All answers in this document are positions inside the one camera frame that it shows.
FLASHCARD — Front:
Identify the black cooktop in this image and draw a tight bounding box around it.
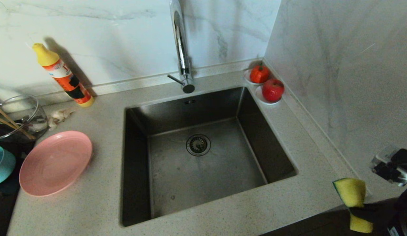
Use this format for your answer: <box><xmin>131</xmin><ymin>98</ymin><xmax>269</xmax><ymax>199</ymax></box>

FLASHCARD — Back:
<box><xmin>0</xmin><ymin>141</ymin><xmax>33</xmax><ymax>236</ymax></box>

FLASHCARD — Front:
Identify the teal bowl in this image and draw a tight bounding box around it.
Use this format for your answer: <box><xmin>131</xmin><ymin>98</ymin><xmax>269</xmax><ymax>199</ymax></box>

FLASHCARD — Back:
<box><xmin>0</xmin><ymin>146</ymin><xmax>16</xmax><ymax>186</ymax></box>

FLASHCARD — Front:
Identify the pink round plate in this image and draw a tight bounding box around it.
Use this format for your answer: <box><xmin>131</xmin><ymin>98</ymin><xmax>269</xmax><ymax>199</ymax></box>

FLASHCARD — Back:
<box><xmin>19</xmin><ymin>130</ymin><xmax>93</xmax><ymax>197</ymax></box>

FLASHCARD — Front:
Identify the round metal drain strainer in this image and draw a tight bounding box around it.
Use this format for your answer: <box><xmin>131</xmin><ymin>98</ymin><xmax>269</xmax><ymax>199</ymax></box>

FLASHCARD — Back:
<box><xmin>185</xmin><ymin>134</ymin><xmax>211</xmax><ymax>157</ymax></box>

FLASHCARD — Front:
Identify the red apple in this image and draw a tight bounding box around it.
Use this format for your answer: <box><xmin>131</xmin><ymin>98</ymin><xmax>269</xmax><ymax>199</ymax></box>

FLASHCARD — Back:
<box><xmin>262</xmin><ymin>78</ymin><xmax>285</xmax><ymax>102</ymax></box>

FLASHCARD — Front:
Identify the stainless steel sink basin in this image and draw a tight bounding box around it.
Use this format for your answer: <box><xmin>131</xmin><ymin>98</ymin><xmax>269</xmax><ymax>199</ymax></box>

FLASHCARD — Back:
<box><xmin>120</xmin><ymin>86</ymin><xmax>297</xmax><ymax>227</ymax></box>

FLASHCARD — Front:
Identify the crumpled beige tissue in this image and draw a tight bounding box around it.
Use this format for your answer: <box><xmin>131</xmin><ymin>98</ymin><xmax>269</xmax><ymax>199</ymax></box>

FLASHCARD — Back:
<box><xmin>48</xmin><ymin>108</ymin><xmax>75</xmax><ymax>131</ymax></box>

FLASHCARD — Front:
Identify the small white dish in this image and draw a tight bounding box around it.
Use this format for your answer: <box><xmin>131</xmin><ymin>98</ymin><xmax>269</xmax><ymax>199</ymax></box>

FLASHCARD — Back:
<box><xmin>255</xmin><ymin>85</ymin><xmax>282</xmax><ymax>105</ymax></box>
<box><xmin>244</xmin><ymin>67</ymin><xmax>271</xmax><ymax>86</ymax></box>

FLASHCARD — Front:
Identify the clear glass bowl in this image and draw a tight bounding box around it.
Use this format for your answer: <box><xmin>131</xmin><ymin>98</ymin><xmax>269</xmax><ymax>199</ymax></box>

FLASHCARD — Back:
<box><xmin>0</xmin><ymin>94</ymin><xmax>48</xmax><ymax>141</ymax></box>

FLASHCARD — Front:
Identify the gold slim utensil handle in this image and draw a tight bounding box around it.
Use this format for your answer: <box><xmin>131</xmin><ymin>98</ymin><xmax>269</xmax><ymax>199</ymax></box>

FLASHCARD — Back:
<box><xmin>0</xmin><ymin>104</ymin><xmax>37</xmax><ymax>141</ymax></box>

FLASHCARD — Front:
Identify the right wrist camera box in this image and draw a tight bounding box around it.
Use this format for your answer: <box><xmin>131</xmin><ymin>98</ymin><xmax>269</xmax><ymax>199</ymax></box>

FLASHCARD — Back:
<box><xmin>370</xmin><ymin>146</ymin><xmax>407</xmax><ymax>187</ymax></box>

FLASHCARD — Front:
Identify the red tomato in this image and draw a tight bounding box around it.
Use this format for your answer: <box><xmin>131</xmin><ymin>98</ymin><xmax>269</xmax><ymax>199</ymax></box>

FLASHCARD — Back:
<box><xmin>249</xmin><ymin>62</ymin><xmax>270</xmax><ymax>83</ymax></box>

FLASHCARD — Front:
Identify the yellow and green sponge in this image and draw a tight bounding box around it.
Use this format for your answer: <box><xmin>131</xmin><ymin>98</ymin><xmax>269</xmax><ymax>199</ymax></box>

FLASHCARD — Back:
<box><xmin>333</xmin><ymin>178</ymin><xmax>374</xmax><ymax>234</ymax></box>

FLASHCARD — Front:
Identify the orange detergent bottle yellow cap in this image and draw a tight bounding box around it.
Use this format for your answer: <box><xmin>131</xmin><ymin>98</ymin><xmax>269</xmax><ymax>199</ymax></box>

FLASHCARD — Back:
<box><xmin>32</xmin><ymin>43</ymin><xmax>94</xmax><ymax>108</ymax></box>

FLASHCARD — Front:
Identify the chrome kitchen faucet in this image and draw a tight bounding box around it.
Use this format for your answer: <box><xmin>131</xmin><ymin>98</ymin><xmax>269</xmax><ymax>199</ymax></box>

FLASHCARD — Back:
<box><xmin>167</xmin><ymin>0</ymin><xmax>195</xmax><ymax>94</ymax></box>

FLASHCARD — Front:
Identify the clear glass pot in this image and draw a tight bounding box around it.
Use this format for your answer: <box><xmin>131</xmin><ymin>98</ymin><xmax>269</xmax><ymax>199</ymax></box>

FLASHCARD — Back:
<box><xmin>0</xmin><ymin>124</ymin><xmax>31</xmax><ymax>142</ymax></box>

